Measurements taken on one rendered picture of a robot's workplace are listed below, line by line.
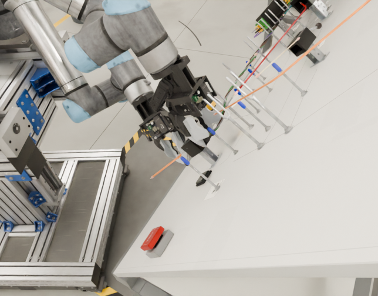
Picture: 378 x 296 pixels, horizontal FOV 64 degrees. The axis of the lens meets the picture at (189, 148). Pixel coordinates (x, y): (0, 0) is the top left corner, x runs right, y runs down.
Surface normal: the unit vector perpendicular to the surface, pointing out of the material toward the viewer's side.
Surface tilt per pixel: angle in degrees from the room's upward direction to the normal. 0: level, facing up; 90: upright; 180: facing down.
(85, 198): 0
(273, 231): 54
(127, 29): 79
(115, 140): 0
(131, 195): 0
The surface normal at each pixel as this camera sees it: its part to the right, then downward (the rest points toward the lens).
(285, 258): -0.75, -0.65
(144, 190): -0.08, -0.66
